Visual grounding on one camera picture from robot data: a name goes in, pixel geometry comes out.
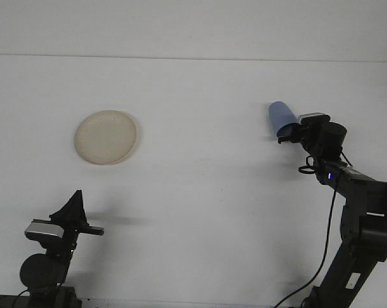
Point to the dark robot cart surface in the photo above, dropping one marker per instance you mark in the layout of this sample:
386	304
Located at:
0	301

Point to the pale blue cup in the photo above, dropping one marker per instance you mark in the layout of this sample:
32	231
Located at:
280	112

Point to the pale round plate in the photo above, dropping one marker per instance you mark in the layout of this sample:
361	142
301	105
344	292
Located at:
105	138

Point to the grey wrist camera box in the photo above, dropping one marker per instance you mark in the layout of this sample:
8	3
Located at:
44	229
312	116

